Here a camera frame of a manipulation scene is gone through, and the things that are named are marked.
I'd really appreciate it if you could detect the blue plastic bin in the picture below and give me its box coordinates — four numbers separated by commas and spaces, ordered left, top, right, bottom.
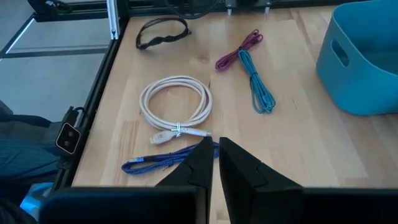
316, 0, 398, 116

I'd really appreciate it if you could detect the blue-purple braided USB cable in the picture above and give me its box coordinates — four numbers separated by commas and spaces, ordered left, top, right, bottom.
121, 141, 220, 175

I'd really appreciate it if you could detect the large white USB cable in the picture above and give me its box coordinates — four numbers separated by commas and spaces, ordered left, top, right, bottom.
139, 75, 214, 146

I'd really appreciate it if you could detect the light blue plastic object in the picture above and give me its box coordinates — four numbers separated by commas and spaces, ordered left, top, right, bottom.
19, 182, 54, 220

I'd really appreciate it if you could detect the black braided USB cable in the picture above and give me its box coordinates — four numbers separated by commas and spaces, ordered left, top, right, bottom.
135, 17, 192, 50

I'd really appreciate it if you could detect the person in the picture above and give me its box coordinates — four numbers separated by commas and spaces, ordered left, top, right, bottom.
0, 99, 63, 187

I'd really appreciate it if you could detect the magenta braided USB cable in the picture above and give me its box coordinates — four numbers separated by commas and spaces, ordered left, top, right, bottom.
215, 29, 264, 72

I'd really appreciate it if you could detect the black camera silver face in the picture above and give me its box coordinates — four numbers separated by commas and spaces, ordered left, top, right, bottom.
55, 105, 86, 156

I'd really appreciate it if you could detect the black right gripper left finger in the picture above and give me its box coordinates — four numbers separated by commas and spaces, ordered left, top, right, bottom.
155, 136, 215, 224

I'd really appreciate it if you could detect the aluminium frame post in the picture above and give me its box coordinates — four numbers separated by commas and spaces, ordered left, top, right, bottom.
106, 0, 121, 40

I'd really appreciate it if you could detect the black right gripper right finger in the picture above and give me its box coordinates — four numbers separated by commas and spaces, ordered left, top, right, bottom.
219, 136, 304, 224

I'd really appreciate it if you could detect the teal braided USB cable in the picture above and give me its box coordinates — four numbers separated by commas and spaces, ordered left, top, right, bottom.
238, 49, 277, 114

